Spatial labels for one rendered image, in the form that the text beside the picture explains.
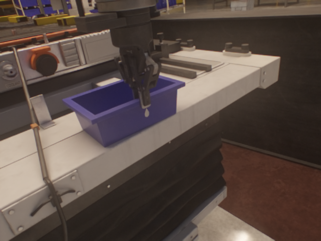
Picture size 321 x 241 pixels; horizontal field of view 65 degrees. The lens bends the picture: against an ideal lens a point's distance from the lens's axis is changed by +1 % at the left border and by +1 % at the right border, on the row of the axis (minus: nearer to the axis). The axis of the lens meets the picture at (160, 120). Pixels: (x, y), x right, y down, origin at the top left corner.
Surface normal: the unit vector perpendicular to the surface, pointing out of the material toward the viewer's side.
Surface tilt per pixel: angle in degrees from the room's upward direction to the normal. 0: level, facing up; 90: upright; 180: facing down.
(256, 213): 0
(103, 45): 90
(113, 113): 90
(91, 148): 0
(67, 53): 90
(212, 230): 0
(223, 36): 90
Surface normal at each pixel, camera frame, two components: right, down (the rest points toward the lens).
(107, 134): 0.63, 0.38
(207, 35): -0.62, 0.43
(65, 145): -0.11, -0.88
